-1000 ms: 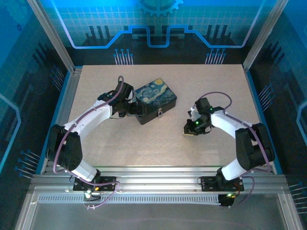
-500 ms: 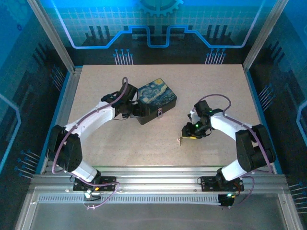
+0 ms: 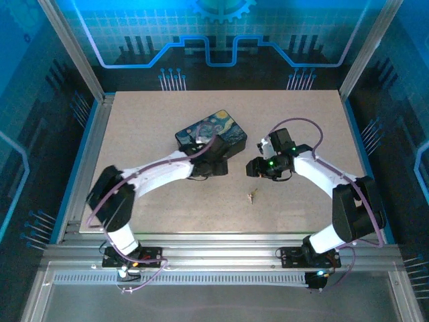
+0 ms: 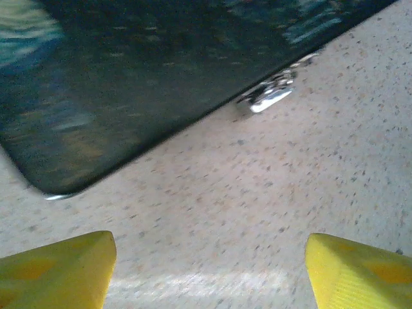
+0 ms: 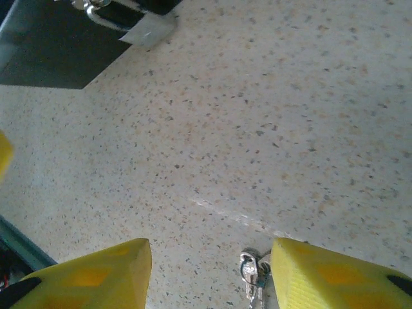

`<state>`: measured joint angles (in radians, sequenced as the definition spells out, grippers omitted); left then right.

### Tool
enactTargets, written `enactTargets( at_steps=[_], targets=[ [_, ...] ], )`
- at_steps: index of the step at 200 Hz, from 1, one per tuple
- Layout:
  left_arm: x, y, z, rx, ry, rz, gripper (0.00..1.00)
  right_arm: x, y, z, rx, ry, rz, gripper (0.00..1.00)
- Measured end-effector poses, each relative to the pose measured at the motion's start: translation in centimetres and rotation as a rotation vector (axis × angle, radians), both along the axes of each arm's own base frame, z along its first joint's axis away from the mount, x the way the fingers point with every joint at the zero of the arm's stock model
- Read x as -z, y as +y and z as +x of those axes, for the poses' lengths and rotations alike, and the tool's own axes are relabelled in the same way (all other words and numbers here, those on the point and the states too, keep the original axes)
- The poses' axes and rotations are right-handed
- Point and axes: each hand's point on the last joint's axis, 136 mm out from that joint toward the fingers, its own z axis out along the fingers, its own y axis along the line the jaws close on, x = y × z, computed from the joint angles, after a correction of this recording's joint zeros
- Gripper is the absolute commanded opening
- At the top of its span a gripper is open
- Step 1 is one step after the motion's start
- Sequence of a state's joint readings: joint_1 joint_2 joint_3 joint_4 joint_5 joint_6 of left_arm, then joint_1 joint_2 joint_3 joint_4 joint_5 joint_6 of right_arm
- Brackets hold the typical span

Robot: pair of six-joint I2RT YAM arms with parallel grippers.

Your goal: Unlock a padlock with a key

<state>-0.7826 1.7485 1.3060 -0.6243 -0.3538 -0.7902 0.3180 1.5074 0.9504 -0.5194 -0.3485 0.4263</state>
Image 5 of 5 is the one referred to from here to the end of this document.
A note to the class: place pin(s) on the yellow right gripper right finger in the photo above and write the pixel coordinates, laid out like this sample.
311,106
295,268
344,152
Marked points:
322,283

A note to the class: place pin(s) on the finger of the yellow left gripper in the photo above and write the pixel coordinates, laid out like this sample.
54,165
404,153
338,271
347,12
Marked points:
4,154

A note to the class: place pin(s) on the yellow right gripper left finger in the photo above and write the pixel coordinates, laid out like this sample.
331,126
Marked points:
103,283

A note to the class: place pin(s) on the black box with painting print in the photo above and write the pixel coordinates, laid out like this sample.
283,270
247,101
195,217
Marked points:
48,54

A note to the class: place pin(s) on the aluminium frame crossbeam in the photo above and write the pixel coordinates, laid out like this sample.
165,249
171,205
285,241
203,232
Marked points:
22,244

